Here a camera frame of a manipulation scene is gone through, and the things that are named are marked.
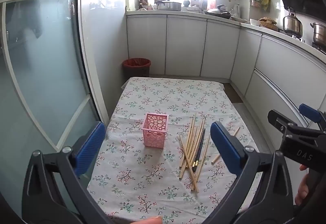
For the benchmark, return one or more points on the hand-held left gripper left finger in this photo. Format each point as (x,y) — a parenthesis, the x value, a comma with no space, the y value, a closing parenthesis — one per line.
(91,147)

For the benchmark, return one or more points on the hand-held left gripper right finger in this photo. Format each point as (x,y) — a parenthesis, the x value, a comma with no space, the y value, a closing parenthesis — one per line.
(224,147)

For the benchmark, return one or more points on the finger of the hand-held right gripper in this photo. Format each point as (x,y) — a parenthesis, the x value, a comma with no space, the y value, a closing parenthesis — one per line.
(280,120)
(309,112)

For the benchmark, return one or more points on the pile of wooden chopsticks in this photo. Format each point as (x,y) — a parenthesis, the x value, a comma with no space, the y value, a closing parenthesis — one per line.
(189,147)

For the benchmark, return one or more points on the pink perforated plastic basket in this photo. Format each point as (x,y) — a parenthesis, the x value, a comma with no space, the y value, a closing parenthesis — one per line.
(154,132)

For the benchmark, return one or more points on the person's right hand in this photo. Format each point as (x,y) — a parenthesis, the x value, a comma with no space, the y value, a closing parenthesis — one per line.
(303,191)

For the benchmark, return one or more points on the person's left hand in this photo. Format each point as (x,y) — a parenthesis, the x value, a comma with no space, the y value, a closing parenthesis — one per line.
(151,221)

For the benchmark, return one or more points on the black chopstick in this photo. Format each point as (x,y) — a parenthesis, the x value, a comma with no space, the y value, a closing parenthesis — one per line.
(200,147)
(197,152)

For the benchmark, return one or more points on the steel stock pot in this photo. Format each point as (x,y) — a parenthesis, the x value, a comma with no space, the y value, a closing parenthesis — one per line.
(319,34)

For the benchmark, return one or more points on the floral tablecloth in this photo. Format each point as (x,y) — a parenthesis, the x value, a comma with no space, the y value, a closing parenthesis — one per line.
(152,91)

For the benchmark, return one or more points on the steel kettle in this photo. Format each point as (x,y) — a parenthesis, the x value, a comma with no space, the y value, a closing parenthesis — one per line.
(292,24)

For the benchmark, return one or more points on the red trash bin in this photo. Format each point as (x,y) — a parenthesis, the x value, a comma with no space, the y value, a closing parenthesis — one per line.
(136,67)

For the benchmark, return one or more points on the frosted glass door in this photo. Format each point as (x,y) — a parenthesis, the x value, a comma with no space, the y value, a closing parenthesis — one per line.
(45,61)

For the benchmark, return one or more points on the wicker basket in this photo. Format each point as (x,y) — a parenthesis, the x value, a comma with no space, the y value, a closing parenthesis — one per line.
(268,22)

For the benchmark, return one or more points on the white bowl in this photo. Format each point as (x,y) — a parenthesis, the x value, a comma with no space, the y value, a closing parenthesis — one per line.
(254,22)

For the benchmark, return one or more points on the white kitchen cabinets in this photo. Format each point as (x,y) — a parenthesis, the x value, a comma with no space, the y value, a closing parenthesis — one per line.
(186,45)

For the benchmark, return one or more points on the white plate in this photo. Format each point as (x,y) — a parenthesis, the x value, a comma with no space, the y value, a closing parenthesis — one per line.
(239,19)

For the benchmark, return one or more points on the white kettle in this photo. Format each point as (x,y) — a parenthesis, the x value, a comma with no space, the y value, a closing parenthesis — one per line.
(236,11)

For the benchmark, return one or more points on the black wok with lid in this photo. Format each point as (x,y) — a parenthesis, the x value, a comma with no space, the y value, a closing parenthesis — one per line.
(219,13)

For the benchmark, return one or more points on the large steel pot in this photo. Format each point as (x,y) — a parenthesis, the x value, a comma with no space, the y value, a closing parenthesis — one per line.
(168,6)

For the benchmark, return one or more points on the wall rack with yellow cloth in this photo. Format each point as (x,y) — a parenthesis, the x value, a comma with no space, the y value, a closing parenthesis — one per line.
(262,2)

